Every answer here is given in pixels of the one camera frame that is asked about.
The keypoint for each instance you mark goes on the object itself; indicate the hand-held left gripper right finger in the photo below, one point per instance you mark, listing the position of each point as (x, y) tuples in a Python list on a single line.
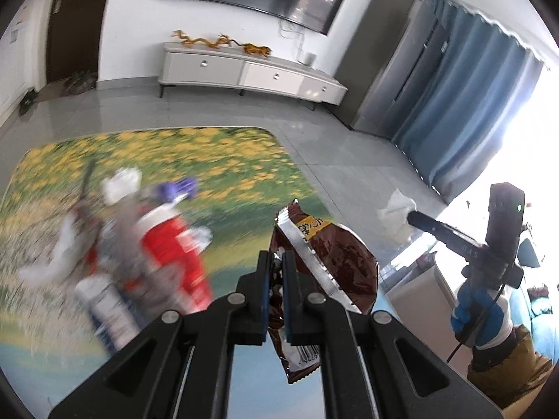
[(286, 301)]

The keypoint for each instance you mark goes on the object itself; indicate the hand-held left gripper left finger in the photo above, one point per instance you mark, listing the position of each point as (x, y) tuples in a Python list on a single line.
[(265, 301)]

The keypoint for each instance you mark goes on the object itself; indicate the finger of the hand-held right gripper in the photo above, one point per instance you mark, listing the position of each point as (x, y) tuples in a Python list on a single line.
[(432, 225)]

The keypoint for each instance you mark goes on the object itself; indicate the white tissue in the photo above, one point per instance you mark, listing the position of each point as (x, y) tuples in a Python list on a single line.
[(395, 214)]

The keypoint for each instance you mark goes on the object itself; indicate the brown snack packet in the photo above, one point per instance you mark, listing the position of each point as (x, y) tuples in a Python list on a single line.
[(345, 253)]

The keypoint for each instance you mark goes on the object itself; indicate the red plastic wrapper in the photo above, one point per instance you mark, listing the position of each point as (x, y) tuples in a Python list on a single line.
[(174, 248)]

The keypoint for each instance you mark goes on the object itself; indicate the person's right forearm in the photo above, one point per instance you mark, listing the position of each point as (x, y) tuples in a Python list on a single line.
[(511, 371)]

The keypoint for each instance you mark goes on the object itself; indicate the person's right hand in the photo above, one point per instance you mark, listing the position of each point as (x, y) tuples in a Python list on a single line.
[(480, 318)]

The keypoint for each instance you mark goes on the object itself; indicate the white bin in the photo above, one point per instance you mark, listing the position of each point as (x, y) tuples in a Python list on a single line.
[(419, 292)]

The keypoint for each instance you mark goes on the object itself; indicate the light blue sofa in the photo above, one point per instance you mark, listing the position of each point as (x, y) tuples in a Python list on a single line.
[(543, 345)]

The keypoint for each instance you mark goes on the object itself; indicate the blue curtain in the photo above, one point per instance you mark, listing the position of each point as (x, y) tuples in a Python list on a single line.
[(471, 96)]

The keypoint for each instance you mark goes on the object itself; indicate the purple wrapper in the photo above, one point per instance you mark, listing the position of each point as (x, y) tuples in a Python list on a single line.
[(174, 190)]

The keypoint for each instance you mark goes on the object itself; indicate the white bottle with blue label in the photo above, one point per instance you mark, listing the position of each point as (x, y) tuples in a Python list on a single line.
[(102, 303)]

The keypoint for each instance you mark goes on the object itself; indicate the grey tall cabinet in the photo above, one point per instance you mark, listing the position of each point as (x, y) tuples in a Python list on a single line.
[(388, 61)]

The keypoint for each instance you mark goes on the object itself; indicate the white paper scrap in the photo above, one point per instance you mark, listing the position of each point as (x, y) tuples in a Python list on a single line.
[(61, 255)]

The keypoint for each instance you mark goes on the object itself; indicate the white television cabinet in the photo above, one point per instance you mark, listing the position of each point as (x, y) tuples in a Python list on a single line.
[(205, 67)]

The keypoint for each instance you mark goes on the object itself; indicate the golden tiger ornament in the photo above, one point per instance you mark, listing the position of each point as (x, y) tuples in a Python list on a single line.
[(257, 49)]

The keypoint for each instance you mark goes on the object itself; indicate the golden dragon ornament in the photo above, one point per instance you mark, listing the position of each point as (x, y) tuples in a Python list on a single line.
[(209, 41)]

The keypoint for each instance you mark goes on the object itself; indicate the brown shoes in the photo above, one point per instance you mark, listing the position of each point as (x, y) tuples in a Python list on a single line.
[(78, 84)]

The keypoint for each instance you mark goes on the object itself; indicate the black shoes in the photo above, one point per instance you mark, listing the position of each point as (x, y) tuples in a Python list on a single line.
[(27, 102)]

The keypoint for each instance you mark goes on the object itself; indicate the dark brown door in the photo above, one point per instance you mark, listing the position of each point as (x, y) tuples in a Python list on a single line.
[(78, 17)]

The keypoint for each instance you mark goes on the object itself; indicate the white cupboard wall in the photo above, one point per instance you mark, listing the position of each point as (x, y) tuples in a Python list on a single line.
[(26, 43)]

